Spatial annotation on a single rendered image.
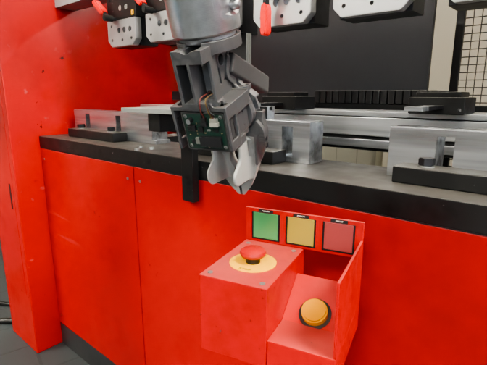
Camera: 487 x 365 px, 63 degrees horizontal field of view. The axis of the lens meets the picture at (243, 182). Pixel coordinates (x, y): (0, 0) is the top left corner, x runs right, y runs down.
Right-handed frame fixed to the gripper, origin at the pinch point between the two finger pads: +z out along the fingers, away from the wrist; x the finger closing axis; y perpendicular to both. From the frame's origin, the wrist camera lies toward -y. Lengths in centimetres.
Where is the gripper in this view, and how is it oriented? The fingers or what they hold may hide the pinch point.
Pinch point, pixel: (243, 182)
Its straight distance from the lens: 55.0
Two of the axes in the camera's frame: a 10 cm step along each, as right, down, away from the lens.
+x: 9.0, 1.0, -4.3
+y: -4.2, 5.2, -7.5
